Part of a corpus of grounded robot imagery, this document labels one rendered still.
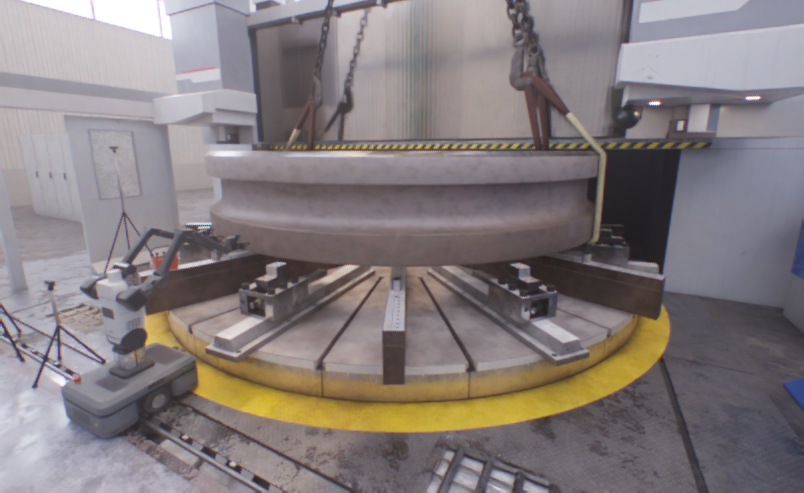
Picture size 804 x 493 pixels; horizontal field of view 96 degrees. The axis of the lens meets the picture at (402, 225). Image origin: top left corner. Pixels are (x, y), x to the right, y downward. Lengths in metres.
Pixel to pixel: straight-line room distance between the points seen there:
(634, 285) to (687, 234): 1.90
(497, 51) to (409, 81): 1.39
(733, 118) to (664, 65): 1.26
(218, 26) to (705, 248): 7.27
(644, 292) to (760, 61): 1.91
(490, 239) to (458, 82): 3.25
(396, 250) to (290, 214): 1.04
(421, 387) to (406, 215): 1.31
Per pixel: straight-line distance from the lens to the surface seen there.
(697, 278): 5.85
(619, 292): 4.00
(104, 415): 3.11
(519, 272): 3.14
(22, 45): 18.01
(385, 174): 2.85
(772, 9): 4.25
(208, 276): 4.12
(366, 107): 6.51
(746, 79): 3.69
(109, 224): 7.07
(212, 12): 6.85
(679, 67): 3.63
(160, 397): 3.25
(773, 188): 5.80
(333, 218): 3.15
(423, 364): 2.73
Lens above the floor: 1.78
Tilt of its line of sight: 12 degrees down
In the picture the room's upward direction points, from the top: straight up
